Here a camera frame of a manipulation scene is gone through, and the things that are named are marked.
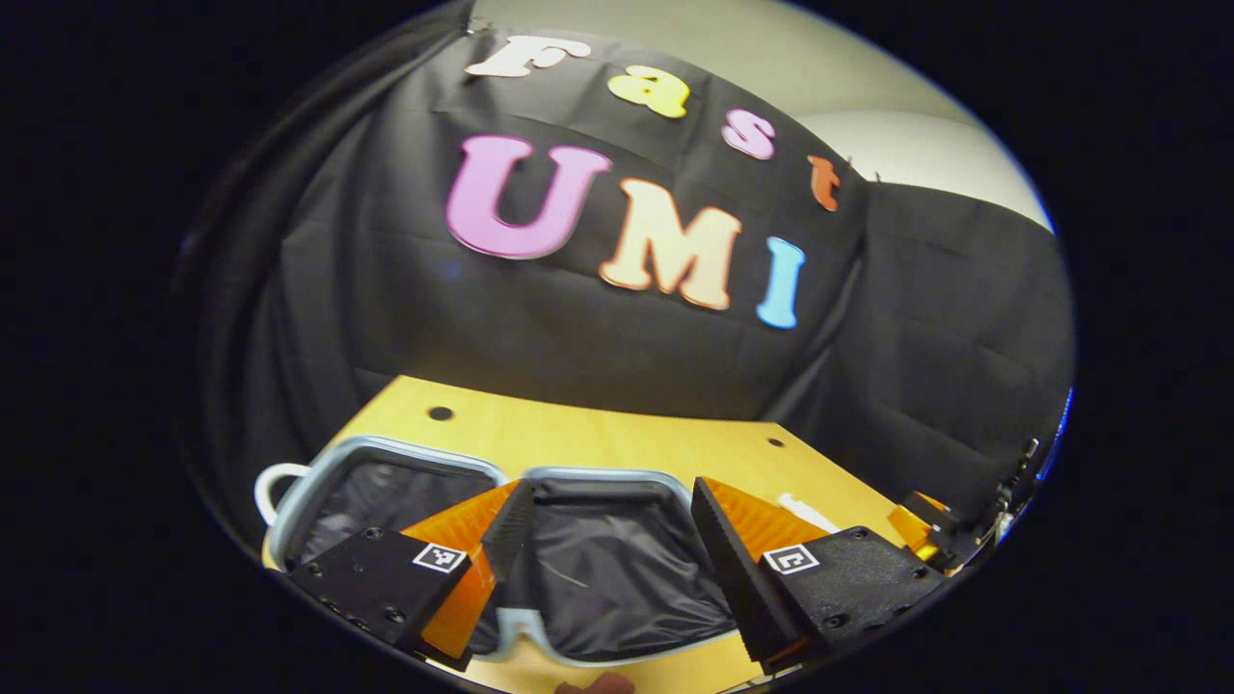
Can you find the light blue suitcase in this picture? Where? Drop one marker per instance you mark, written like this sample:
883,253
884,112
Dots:
598,559

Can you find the white squeeze tube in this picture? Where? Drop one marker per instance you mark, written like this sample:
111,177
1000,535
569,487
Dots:
805,511

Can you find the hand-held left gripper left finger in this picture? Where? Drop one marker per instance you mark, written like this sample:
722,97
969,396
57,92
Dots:
511,535

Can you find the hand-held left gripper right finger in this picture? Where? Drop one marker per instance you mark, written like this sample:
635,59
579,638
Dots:
728,569

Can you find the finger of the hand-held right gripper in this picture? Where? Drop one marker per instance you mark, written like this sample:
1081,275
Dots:
916,525

